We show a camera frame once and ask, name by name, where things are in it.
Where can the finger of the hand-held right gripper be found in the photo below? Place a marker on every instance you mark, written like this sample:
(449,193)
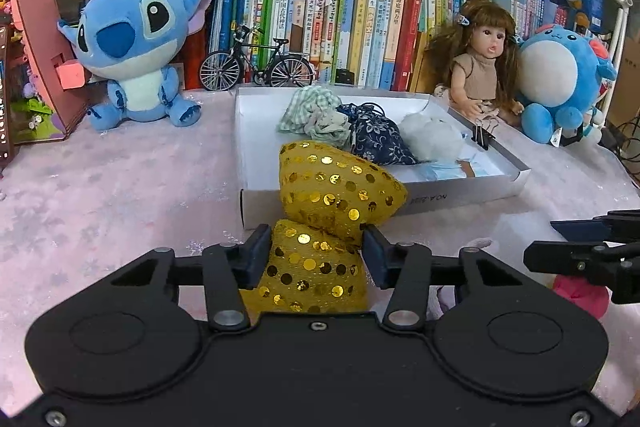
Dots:
(575,228)
(560,259)

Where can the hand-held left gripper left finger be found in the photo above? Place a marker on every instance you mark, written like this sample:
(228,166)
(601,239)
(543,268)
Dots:
(257,249)

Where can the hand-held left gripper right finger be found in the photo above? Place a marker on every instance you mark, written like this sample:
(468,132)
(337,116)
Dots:
(377,257)

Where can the pink plush bow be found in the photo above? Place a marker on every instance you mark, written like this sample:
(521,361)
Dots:
(575,297)

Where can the gold sequin plush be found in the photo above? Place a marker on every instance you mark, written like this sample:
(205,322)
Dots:
(325,187)

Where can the blue face mask pack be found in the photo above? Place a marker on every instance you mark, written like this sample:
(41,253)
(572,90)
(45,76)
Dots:
(440,171)

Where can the white shallow cardboard box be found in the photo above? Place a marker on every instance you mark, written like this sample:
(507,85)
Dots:
(260,132)

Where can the navy floral cloth pouch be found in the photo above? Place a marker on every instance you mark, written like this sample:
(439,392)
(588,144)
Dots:
(380,137)

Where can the white fluffy plush toy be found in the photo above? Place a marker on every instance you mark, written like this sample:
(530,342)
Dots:
(430,137)

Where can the green checked cloth scrunchie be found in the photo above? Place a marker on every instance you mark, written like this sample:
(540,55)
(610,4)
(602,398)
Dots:
(305,112)

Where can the black binder clip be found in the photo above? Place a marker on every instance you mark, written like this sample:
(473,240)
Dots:
(481,138)

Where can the pink snowflake tablecloth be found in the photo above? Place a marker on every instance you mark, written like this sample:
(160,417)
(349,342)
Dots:
(125,187)

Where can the brown cardboard box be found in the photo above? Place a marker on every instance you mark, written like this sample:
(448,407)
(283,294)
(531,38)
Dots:
(630,82)

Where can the round blue plush toy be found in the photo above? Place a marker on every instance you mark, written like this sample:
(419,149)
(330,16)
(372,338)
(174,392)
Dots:
(575,72)

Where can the black model bicycle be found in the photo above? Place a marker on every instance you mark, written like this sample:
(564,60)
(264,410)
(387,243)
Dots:
(287,72)

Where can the brown-haired doll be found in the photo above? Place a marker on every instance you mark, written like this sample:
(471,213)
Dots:
(475,77)

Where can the white pipe rack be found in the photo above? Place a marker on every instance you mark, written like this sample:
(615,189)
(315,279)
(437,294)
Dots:
(618,32)

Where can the blue big-eared plush toy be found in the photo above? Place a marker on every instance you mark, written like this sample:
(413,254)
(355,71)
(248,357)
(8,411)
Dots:
(135,57)

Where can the row of upright books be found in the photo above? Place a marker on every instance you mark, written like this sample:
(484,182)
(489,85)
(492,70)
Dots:
(350,17)

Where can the pink wooden model house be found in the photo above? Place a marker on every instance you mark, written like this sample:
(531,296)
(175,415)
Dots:
(40,32)

